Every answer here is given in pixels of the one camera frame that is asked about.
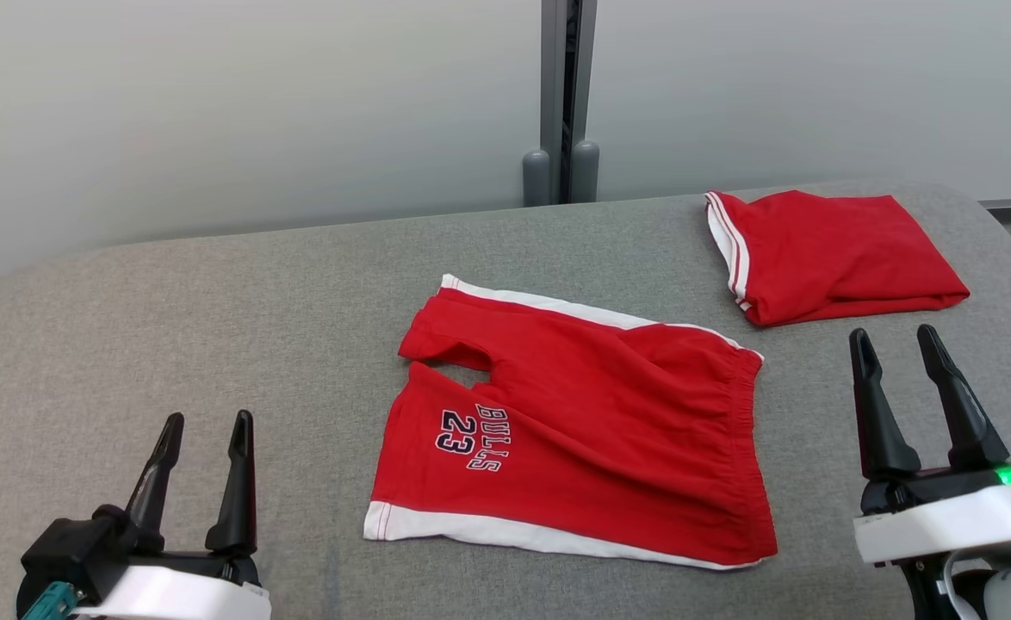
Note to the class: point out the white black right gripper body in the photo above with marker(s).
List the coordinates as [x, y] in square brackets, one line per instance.
[945, 521]

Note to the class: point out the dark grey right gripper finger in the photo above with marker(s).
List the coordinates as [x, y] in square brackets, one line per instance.
[966, 430]
[883, 430]

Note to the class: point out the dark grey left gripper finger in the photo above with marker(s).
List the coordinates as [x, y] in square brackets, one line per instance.
[238, 508]
[157, 491]

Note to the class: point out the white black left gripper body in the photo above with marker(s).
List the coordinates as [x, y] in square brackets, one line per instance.
[178, 598]

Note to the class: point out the grey metal partition post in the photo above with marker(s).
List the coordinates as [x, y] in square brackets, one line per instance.
[553, 86]

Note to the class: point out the red white-trimmed basketball shorts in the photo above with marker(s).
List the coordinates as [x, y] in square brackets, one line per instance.
[600, 430]

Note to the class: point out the red number 23 basketball jersey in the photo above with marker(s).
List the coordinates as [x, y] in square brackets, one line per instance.
[833, 258]

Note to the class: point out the teal left camera connector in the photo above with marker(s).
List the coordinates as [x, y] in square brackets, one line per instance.
[49, 603]

